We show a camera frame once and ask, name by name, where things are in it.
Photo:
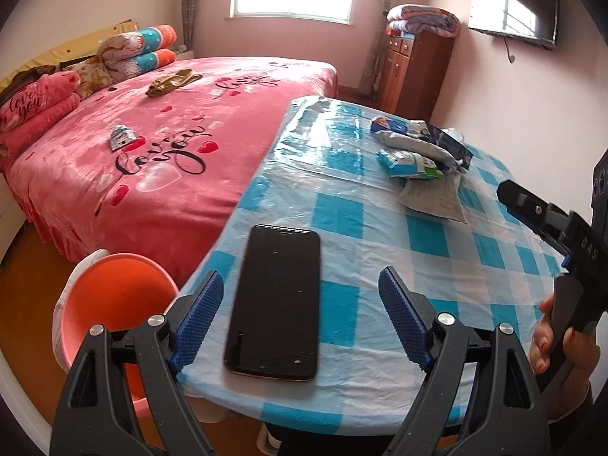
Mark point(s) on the orange plastic bin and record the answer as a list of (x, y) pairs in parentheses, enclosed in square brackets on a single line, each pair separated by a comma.
[(118, 304)]

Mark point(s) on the white soft pouch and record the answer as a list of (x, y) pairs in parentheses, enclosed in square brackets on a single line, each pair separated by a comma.
[(411, 141)]

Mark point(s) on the small blue white packet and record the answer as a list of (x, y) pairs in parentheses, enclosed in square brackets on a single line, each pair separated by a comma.
[(389, 125)]

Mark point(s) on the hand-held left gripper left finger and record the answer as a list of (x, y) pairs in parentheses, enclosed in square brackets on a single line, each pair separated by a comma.
[(202, 311)]

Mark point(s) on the gold floral pillow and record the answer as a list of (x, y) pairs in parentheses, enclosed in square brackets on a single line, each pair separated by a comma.
[(90, 76)]

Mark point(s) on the wall-mounted black television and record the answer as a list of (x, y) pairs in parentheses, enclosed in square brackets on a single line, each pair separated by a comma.
[(515, 4)]

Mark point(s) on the white blue green wipes packet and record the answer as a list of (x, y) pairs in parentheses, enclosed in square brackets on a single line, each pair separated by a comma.
[(403, 164)]

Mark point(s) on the small blue white sachet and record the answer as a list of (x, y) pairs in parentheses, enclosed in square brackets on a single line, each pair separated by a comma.
[(120, 137)]

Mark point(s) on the black smartphone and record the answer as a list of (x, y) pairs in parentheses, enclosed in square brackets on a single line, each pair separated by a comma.
[(278, 299)]

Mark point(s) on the yellow headboard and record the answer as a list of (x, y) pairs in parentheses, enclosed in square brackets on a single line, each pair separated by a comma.
[(71, 45)]

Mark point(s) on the pink printed bed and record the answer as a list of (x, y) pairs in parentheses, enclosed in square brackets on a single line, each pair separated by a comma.
[(180, 171)]

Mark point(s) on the gold crumpled cloth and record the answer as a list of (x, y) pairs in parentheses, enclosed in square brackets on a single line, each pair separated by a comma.
[(171, 81)]

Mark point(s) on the person's right hand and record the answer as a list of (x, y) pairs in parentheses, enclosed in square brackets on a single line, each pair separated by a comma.
[(540, 337)]

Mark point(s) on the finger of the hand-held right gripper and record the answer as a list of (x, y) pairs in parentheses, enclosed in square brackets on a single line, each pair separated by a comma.
[(527, 206)]

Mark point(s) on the person's right forearm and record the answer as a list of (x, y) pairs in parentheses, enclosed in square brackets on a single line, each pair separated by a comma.
[(572, 403)]

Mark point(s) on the folded pink grey quilt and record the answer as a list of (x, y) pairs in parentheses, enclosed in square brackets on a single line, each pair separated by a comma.
[(422, 19)]

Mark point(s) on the brown wooden cabinet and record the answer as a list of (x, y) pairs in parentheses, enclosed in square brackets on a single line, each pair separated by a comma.
[(413, 76)]

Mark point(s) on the white printed paper sheet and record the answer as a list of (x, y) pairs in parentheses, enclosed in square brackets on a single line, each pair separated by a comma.
[(437, 197)]

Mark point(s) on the grey checked curtain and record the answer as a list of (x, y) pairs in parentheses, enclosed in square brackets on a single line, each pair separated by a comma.
[(190, 4), (377, 33)]

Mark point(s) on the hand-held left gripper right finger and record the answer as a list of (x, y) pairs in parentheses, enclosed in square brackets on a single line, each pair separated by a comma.
[(401, 311)]

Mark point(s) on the blue checkered tablecloth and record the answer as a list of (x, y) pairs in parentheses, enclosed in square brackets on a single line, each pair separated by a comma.
[(351, 228)]

